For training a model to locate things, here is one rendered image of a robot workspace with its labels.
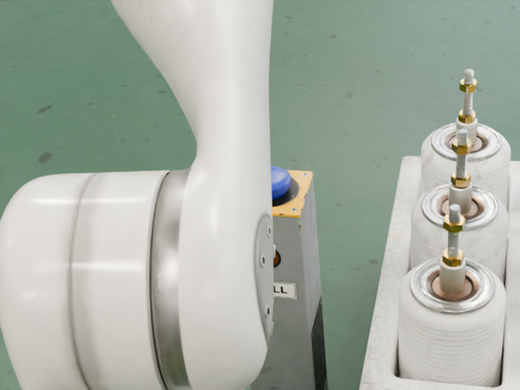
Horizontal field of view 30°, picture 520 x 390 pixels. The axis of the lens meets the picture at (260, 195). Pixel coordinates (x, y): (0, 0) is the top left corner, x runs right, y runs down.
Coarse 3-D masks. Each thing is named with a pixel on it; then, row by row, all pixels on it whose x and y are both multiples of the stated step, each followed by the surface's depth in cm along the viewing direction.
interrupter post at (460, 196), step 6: (450, 186) 95; (456, 186) 95; (468, 186) 94; (450, 192) 95; (456, 192) 94; (462, 192) 94; (468, 192) 94; (450, 198) 95; (456, 198) 95; (462, 198) 95; (468, 198) 95; (450, 204) 96; (462, 204) 95; (468, 204) 95; (462, 210) 96; (468, 210) 96
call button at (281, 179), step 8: (272, 168) 91; (280, 168) 91; (272, 176) 90; (280, 176) 90; (288, 176) 90; (272, 184) 89; (280, 184) 89; (288, 184) 89; (272, 192) 89; (280, 192) 89
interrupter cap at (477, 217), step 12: (432, 192) 99; (444, 192) 98; (480, 192) 98; (432, 204) 97; (444, 204) 97; (480, 204) 96; (492, 204) 96; (432, 216) 96; (444, 216) 95; (468, 216) 96; (480, 216) 95; (492, 216) 94; (468, 228) 93
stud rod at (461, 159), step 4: (460, 128) 92; (460, 132) 91; (464, 132) 91; (460, 136) 91; (464, 136) 91; (460, 140) 92; (464, 140) 92; (460, 144) 92; (464, 144) 92; (460, 156) 93; (464, 156) 93; (460, 160) 93; (464, 160) 93; (460, 164) 93; (464, 164) 93; (456, 168) 94; (460, 168) 93; (464, 168) 94; (456, 172) 94; (460, 172) 94; (464, 172) 94; (460, 176) 94; (464, 176) 94
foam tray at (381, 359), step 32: (416, 160) 116; (416, 192) 111; (512, 192) 110; (512, 224) 105; (384, 256) 103; (512, 256) 101; (384, 288) 99; (512, 288) 97; (384, 320) 95; (512, 320) 93; (384, 352) 91; (512, 352) 90; (384, 384) 88; (416, 384) 88; (448, 384) 88; (512, 384) 87
